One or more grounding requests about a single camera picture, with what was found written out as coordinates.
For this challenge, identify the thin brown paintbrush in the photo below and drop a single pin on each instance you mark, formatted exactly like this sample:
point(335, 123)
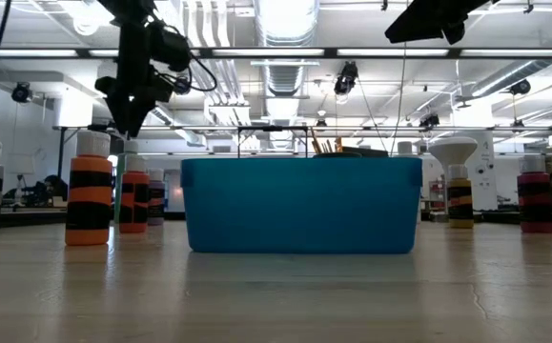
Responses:
point(338, 144)

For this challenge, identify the small purple paint bottle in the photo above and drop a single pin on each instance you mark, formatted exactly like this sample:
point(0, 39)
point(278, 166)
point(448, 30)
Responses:
point(157, 200)

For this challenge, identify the large green paint bottle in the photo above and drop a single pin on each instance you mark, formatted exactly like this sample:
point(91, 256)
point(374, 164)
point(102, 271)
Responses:
point(131, 147)

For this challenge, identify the small orange paint bottle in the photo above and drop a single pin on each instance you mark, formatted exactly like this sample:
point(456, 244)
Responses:
point(88, 190)

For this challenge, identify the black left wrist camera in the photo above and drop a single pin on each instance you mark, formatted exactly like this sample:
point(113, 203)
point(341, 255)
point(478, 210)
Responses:
point(170, 47)

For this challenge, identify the white flood light bulb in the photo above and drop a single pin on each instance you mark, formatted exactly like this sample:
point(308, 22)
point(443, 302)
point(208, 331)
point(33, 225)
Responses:
point(453, 150)

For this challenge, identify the white desk lamp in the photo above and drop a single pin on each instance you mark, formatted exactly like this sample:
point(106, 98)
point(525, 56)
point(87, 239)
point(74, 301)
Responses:
point(20, 164)

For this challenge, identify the thick black paintbrush orange bristles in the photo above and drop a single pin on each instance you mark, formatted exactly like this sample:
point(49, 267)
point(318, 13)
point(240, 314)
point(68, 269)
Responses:
point(315, 140)

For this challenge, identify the teal plastic bin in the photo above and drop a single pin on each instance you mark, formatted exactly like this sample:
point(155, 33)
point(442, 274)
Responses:
point(299, 205)

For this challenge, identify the small yellow ochre paint bottle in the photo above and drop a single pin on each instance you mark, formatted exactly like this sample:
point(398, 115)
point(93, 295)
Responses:
point(460, 200)

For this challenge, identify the small dark red paint bottle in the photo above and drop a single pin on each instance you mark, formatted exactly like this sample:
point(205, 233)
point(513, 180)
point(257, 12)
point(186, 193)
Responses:
point(536, 200)

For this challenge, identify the silver ribbed ventilation duct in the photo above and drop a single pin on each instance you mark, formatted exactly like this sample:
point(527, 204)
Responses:
point(285, 81)

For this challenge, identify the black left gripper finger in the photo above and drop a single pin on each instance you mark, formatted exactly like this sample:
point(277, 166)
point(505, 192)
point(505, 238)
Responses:
point(120, 114)
point(141, 112)

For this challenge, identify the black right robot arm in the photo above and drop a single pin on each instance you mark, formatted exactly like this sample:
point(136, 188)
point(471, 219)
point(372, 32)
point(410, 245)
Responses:
point(428, 19)

